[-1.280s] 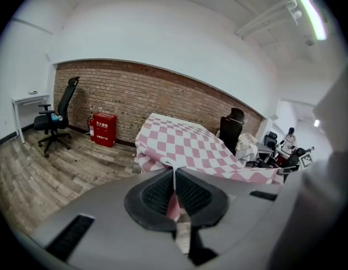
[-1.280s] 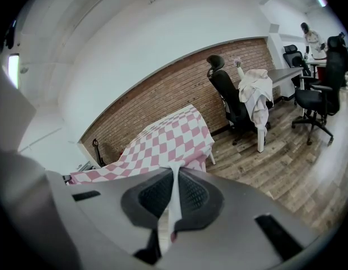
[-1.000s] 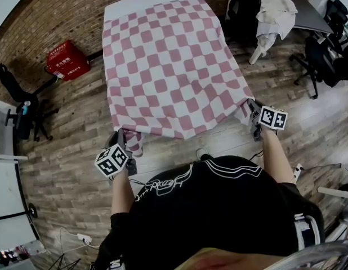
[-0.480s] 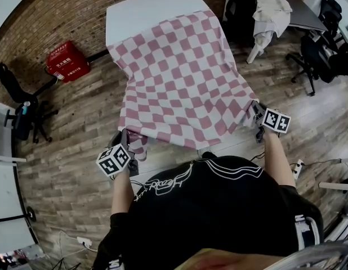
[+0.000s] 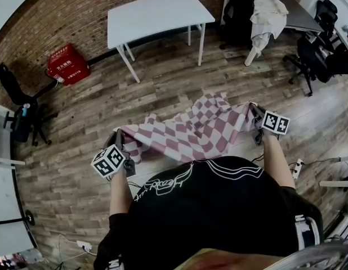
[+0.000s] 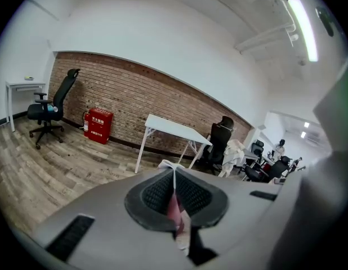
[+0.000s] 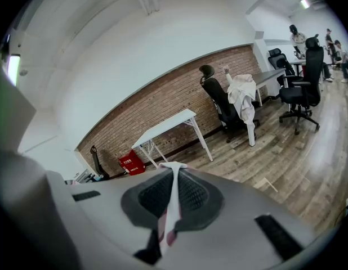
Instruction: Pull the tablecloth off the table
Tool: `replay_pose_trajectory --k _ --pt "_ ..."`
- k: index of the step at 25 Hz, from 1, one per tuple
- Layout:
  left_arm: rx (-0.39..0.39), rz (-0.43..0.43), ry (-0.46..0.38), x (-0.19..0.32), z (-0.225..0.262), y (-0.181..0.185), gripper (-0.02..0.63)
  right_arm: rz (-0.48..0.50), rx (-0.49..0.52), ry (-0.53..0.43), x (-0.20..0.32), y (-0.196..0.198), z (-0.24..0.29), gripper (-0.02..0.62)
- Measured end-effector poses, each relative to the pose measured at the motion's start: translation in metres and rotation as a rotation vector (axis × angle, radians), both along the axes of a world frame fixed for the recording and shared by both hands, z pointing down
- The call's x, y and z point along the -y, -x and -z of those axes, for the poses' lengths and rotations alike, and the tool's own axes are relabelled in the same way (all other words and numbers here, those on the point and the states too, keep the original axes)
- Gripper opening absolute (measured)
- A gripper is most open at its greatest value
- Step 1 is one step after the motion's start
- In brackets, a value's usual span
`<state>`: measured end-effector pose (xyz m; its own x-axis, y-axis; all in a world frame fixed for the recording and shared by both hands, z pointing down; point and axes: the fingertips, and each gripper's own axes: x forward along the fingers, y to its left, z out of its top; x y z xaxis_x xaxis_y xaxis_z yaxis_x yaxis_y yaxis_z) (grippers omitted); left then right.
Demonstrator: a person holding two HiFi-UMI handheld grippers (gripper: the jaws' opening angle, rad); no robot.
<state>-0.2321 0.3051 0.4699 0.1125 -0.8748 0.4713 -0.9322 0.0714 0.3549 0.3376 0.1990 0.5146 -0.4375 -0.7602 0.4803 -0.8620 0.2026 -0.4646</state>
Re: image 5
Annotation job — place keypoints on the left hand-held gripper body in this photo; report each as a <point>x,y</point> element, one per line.
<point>109,162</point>

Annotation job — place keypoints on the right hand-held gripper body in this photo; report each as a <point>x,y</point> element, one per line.
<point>275,122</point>

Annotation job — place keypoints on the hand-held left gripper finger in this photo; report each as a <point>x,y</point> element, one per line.
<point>112,139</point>
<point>121,139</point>

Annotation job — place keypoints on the pink checkered tablecloth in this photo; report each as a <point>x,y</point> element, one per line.
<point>191,128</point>

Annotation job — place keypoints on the person's right forearm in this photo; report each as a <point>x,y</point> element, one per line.
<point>278,162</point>

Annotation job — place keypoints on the person's left forearm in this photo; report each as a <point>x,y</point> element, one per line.
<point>120,193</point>

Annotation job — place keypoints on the red fire extinguisher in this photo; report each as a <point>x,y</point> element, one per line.
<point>59,79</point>

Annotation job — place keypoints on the red fire equipment box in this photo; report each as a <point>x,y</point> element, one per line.
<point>68,65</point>

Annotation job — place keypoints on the blue item on chair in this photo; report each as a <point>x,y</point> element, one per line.
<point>25,110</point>

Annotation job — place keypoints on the crumpled white cloth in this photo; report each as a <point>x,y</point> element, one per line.
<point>268,18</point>

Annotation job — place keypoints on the black pole with disc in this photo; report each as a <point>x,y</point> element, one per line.
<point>30,217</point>

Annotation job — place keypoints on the black mesh office chair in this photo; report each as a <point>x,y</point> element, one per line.
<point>237,15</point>

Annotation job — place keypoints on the white desk with black edge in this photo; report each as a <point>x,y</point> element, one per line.
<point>3,195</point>

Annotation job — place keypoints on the black printed t-shirt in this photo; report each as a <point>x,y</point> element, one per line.
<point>207,215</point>

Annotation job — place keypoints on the white folding table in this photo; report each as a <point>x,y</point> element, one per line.
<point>157,15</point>

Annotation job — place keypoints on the grey head-mount rim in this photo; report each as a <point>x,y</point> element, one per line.
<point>317,259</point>

